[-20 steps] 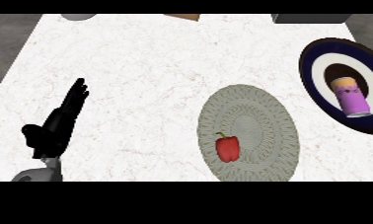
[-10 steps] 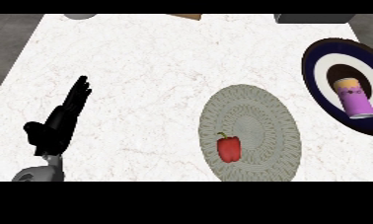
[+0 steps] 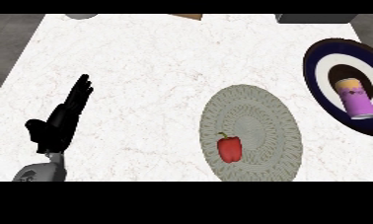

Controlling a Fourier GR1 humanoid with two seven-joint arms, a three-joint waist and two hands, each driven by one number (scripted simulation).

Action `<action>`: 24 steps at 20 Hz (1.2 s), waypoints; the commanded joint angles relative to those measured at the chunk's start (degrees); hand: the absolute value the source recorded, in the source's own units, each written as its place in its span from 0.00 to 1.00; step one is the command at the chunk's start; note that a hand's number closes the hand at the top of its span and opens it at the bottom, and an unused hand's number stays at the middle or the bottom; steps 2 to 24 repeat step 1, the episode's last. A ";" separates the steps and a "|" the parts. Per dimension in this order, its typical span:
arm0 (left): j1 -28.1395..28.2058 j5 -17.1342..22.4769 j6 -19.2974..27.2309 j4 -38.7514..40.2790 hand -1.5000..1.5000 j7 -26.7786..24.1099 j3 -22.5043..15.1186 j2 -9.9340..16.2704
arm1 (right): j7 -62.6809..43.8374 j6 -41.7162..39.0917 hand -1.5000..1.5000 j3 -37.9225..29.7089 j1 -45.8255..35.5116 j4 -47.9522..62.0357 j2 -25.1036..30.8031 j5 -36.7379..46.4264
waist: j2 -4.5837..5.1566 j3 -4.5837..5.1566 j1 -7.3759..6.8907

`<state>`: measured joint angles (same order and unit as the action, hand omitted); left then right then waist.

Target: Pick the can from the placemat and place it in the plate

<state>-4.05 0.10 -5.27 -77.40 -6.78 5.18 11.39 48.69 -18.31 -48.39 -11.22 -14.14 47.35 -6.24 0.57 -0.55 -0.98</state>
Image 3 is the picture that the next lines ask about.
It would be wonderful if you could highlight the dark blue and white plate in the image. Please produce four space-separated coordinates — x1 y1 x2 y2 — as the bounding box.
302 37 373 137

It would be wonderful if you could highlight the brown wooden block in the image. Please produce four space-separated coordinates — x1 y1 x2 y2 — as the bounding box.
168 13 204 22

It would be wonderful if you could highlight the round grey object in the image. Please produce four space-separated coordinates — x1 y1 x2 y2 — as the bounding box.
64 13 100 21

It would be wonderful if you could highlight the purple and yellow can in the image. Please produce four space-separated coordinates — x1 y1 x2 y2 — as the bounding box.
333 77 373 120

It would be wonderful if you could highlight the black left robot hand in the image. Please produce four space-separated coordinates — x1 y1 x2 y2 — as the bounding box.
24 73 95 155

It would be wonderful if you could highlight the round grey woven placemat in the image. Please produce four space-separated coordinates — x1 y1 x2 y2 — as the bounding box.
198 84 305 183

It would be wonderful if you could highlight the red bell pepper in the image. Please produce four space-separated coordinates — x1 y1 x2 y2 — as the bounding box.
215 131 243 164

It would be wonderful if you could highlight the dark grey box appliance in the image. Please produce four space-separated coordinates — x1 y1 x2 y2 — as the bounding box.
274 13 360 25

